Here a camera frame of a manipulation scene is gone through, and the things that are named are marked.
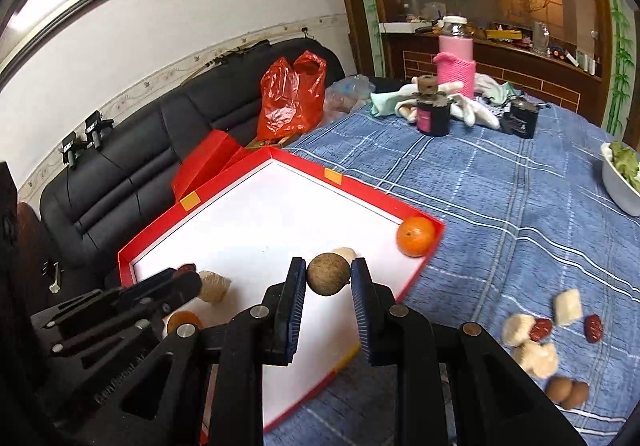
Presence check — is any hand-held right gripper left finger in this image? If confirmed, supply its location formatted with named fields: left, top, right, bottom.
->
left=75, top=256, right=307, bottom=446

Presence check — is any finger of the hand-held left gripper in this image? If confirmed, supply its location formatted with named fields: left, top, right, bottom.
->
left=50, top=272, right=203, bottom=369
left=31, top=267, right=177, bottom=329

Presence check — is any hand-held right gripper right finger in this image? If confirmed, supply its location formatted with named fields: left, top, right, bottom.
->
left=350, top=257, right=586, bottom=446

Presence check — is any red shallow box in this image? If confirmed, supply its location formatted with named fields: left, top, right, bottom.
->
left=117, top=146, right=446, bottom=446

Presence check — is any small orange kumquat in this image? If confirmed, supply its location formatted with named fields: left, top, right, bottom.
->
left=166, top=310, right=203, bottom=334

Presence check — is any orange tangerine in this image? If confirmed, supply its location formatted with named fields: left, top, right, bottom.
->
left=396, top=216, right=437, bottom=258

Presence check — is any red box lid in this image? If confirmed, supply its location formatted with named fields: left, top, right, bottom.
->
left=171, top=129, right=251, bottom=202

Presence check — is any black leather sofa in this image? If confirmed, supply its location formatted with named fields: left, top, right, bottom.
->
left=39, top=37, right=347, bottom=287

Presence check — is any black clip device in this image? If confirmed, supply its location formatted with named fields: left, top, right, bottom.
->
left=60, top=131, right=83, bottom=170
left=82, top=111, right=115, bottom=149

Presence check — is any flat brown box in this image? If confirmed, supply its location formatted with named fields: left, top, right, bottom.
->
left=245, top=135, right=301, bottom=149

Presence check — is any blue plaid tablecloth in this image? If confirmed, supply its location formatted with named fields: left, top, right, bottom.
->
left=260, top=99, right=640, bottom=446

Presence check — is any red plastic bag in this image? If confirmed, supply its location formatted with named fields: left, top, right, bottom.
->
left=256, top=51, right=328, bottom=141

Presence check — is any square pale white food chunk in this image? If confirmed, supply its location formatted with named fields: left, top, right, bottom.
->
left=552, top=289, right=583, bottom=327

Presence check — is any black jar with pink label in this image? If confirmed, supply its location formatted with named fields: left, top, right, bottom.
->
left=414, top=75, right=453, bottom=137

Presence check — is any light green cloth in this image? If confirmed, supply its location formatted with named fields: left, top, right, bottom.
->
left=370, top=89, right=416, bottom=117

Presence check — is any white glove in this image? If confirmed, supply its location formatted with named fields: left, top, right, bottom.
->
left=451, top=94, right=501, bottom=129
left=395, top=81, right=466, bottom=123

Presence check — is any clear plastic bag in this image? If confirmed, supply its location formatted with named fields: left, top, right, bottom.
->
left=324, top=75, right=376, bottom=116

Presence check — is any dark wooden stick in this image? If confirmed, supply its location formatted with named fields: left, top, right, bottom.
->
left=182, top=40, right=273, bottom=80

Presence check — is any small black battery box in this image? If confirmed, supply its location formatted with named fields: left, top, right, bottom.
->
left=499, top=96, right=543, bottom=139

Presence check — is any white and green cloth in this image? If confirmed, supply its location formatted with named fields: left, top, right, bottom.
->
left=474, top=74, right=523, bottom=104

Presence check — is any pink bottle with knit sleeve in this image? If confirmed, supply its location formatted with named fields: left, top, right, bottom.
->
left=432, top=15, right=477, bottom=100

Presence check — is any white bowl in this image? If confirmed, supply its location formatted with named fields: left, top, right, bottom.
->
left=600, top=141, right=640, bottom=217

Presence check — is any wooden brick-pattern counter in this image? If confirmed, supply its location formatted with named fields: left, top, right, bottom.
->
left=380, top=21, right=606, bottom=114

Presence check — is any green leafy vegetable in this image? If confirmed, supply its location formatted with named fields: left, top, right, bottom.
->
left=607, top=141, right=640, bottom=192

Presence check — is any bamboo print strip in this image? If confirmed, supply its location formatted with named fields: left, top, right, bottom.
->
left=602, top=0, right=638, bottom=134
left=347, top=0, right=386, bottom=77

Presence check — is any glass mug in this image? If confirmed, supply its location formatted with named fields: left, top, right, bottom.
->
left=531, top=21, right=553, bottom=54

